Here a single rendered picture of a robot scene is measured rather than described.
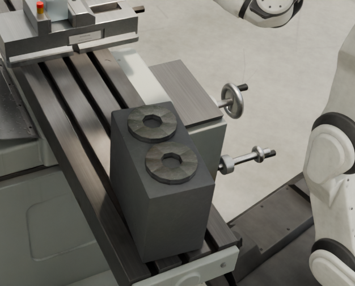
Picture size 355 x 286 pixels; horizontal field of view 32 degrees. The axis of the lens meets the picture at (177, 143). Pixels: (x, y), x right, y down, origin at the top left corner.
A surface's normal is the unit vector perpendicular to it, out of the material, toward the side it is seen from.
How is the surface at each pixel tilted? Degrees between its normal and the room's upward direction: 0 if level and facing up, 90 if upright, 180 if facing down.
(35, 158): 90
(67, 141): 0
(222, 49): 0
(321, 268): 90
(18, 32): 0
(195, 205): 90
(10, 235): 90
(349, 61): 115
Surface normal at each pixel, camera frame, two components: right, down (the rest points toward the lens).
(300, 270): 0.10, -0.71
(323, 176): -0.75, 0.42
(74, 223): 0.45, 0.66
